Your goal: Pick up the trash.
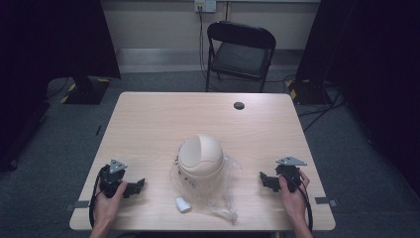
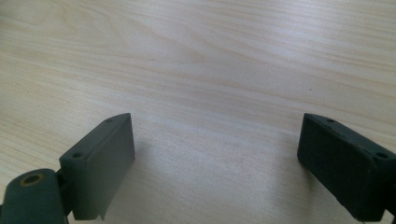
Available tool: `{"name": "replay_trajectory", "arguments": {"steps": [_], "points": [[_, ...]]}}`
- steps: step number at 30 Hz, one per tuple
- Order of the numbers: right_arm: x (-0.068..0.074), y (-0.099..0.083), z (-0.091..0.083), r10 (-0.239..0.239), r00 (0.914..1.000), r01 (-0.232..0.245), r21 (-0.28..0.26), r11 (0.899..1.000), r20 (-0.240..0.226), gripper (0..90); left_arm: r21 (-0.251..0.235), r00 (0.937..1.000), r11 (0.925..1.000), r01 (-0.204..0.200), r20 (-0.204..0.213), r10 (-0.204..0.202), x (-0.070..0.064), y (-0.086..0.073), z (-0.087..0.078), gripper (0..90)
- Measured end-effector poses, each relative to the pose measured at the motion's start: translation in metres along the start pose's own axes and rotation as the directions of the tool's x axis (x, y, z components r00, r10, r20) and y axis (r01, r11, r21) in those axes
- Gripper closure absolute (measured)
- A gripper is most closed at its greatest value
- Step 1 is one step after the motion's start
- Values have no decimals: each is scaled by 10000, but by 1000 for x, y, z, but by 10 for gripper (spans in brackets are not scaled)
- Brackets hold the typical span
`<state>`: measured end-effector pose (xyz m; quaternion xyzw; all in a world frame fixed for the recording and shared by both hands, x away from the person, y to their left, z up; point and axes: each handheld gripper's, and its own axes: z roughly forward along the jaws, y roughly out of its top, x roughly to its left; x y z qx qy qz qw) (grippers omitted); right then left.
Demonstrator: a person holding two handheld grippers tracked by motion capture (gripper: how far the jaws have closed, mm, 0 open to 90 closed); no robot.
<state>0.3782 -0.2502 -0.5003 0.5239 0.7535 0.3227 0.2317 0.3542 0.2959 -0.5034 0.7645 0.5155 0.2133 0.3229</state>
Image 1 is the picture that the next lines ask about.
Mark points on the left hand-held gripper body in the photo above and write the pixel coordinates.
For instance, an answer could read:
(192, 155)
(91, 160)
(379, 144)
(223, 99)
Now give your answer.
(110, 180)

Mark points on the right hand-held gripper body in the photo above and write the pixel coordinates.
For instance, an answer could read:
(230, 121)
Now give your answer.
(290, 175)

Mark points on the person's right hand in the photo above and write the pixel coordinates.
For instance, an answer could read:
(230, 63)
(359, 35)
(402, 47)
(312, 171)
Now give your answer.
(293, 201)

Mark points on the person's left hand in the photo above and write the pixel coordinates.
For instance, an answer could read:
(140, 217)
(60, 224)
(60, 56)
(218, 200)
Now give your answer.
(107, 205)

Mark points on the grey tape strip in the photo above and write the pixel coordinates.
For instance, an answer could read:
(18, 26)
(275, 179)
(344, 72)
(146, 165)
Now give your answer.
(77, 205)
(326, 201)

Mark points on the white crumpled paper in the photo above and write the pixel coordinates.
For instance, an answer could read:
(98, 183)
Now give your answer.
(183, 205)

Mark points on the clear plastic bag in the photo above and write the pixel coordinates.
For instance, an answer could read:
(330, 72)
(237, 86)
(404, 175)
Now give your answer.
(211, 195)

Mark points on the black stand base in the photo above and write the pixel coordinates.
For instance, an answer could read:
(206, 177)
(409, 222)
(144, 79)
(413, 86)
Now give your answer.
(307, 92)
(87, 91)

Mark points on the black folding chair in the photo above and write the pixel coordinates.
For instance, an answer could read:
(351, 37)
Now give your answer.
(239, 56)

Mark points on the dark curtain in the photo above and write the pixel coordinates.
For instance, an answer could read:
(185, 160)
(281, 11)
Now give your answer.
(49, 49)
(373, 66)

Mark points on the white wall outlet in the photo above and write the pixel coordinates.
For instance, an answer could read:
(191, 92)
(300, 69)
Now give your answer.
(204, 5)

